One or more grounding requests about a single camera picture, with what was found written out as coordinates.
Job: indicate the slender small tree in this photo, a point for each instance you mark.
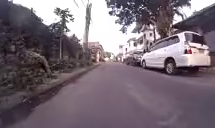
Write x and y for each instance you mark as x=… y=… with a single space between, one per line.
x=62 y=26

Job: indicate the grey asphalt road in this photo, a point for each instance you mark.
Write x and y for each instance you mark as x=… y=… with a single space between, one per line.
x=121 y=96

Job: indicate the overgrown stone wall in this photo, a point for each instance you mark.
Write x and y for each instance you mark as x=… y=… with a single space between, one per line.
x=21 y=53

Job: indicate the concrete kerb strip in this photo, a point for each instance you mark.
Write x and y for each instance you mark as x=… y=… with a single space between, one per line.
x=35 y=89

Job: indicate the utility pole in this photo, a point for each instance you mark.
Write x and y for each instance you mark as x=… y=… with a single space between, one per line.
x=87 y=26

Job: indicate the white multi-storey building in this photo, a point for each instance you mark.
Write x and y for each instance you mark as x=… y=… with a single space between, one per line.
x=141 y=39

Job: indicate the reddish building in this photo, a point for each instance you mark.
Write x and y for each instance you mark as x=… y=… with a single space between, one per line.
x=96 y=50

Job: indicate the large tree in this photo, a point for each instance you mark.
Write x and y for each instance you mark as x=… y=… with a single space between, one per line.
x=155 y=15

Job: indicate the white van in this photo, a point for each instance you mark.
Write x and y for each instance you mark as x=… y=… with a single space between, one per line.
x=176 y=53

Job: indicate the dark parked car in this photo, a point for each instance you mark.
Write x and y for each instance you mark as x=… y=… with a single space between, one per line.
x=134 y=57

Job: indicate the building with dark roof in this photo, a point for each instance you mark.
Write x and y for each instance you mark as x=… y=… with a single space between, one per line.
x=205 y=26

